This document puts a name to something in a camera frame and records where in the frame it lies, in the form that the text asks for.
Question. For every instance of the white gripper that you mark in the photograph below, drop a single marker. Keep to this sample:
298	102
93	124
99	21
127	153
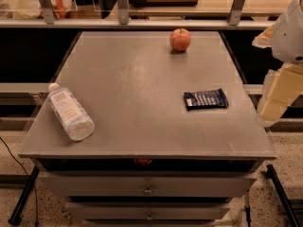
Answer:
289	37

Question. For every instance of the blue rxbar blueberry wrapper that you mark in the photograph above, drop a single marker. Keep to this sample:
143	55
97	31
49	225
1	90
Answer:
205	100

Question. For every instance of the red apple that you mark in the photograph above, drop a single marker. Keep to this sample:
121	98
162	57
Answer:
180	39

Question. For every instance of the black right stand leg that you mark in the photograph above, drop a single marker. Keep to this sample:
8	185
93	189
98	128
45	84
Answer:
286	203

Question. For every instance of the black stand leg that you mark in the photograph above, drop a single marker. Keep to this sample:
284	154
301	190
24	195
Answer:
286	203
15	218

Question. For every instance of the grey drawer cabinet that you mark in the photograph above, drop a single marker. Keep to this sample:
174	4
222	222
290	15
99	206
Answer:
132	85

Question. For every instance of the clear plastic water bottle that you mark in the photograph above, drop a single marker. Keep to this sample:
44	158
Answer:
75	120

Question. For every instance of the lower grey drawer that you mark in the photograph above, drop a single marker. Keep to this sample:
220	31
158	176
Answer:
147	210

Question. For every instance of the grey drawer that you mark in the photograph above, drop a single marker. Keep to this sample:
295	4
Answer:
147	210
212	186

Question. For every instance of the upper grey drawer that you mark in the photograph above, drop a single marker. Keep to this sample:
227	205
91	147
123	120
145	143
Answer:
212	186

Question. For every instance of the black left stand leg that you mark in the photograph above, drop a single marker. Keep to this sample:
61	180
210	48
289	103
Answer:
15	218

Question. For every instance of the grey metal shelf rail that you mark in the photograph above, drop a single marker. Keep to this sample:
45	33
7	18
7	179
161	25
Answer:
136	24

